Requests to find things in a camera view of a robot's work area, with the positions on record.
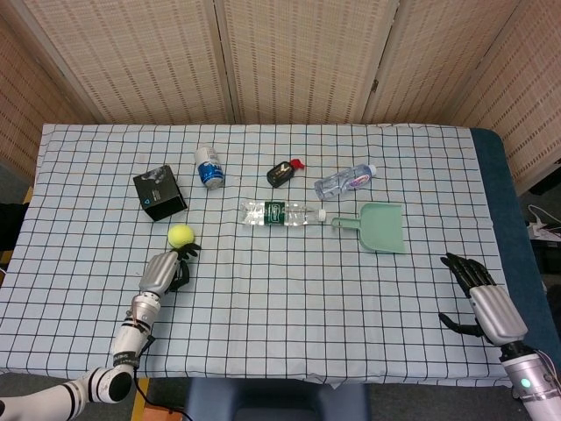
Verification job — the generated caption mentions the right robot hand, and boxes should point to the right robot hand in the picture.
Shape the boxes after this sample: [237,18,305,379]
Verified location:
[438,253,529,347]

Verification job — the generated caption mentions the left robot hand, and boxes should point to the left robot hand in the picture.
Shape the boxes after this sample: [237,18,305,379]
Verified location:
[138,243,202,296]

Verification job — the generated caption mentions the yellow tennis ball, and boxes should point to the yellow tennis ball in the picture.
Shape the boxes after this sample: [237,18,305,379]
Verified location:
[167,224,195,248]

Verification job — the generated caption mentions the black cardboard box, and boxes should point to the black cardboard box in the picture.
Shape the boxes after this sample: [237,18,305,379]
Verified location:
[132,164,188,223]

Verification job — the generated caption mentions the blue padded table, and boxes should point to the blue padded table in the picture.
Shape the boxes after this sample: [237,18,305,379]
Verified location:
[469,126,554,374]

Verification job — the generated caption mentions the checked white tablecloth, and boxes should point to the checked white tablecloth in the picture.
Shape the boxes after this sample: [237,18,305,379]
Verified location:
[0,122,521,389]

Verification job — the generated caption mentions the blue and silver drink can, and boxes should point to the blue and silver drink can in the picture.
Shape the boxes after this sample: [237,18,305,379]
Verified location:
[195,146,226,190]

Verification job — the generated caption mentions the clear bottle with green label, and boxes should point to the clear bottle with green label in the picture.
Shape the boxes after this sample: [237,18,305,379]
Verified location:
[238,199,328,228]

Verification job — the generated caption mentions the green plastic dustpan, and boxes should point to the green plastic dustpan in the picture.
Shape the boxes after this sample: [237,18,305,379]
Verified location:
[330,202,408,255]

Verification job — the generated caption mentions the black bottle with red cap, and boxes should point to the black bottle with red cap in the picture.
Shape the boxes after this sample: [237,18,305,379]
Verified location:
[266,158,306,189]

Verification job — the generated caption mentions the clear bottle with pink label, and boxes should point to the clear bottle with pink label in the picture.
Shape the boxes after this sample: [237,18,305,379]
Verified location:
[314,164,378,201]

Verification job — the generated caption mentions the woven folding screen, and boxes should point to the woven folding screen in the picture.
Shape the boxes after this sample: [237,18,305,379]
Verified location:
[0,0,561,194]

